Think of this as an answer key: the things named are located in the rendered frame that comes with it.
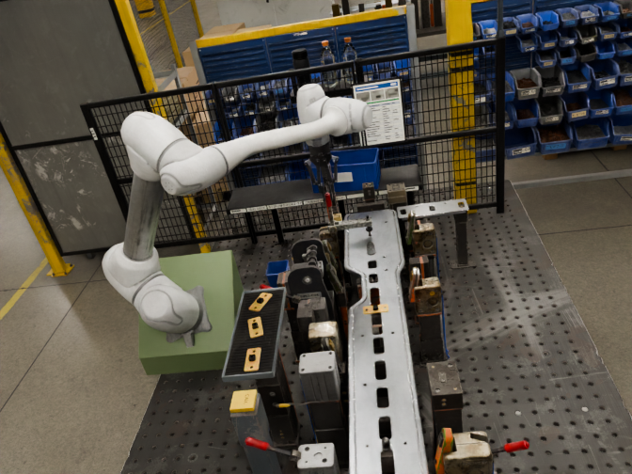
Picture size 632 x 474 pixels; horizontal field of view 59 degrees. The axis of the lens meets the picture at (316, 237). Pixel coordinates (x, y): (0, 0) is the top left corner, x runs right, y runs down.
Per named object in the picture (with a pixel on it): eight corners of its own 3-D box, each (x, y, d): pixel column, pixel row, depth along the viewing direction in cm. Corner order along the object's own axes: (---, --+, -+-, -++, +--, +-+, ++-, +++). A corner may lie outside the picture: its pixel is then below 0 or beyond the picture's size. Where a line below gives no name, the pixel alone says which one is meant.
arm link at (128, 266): (130, 315, 205) (91, 277, 211) (165, 294, 216) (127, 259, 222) (159, 149, 154) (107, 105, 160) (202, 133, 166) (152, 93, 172)
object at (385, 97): (407, 142, 261) (402, 76, 245) (358, 149, 263) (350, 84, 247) (406, 140, 262) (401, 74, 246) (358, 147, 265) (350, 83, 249)
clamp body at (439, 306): (451, 366, 199) (447, 288, 181) (417, 369, 200) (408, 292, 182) (447, 348, 206) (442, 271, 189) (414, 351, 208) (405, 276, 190)
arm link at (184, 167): (230, 156, 162) (198, 130, 166) (182, 181, 150) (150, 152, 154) (224, 188, 171) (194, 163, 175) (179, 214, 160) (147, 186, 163)
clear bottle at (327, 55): (339, 86, 255) (332, 41, 245) (324, 88, 256) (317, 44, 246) (339, 82, 261) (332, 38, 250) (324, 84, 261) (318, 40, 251)
